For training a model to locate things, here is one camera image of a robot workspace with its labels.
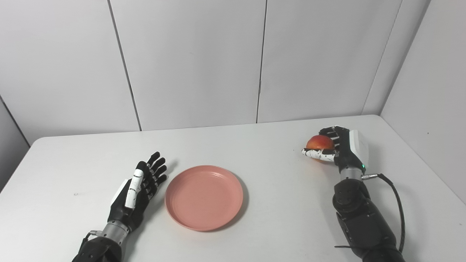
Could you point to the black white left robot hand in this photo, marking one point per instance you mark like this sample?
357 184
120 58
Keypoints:
125 214

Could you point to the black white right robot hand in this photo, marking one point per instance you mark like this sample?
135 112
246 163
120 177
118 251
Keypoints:
349 149

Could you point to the red yellow pomegranate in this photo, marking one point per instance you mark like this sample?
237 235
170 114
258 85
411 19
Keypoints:
320 142

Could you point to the pink round plate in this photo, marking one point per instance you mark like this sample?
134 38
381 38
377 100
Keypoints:
204 198

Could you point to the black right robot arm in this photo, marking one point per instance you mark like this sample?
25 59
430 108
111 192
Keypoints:
360 218

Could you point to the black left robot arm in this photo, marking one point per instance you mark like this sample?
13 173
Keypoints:
100 249

